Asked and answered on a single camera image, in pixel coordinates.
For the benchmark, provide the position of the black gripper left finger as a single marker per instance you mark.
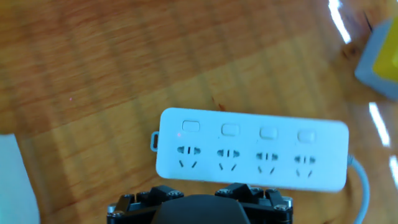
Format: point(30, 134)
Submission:
point(158, 194)

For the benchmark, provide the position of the gold tissue pack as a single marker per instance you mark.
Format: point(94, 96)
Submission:
point(15, 183)

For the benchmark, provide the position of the green button yellow box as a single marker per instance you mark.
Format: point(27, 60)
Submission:
point(381, 62)

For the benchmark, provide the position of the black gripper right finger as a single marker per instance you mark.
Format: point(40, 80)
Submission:
point(245, 191)

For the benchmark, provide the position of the white four-socket power strip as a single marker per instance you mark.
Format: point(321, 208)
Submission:
point(248, 152)

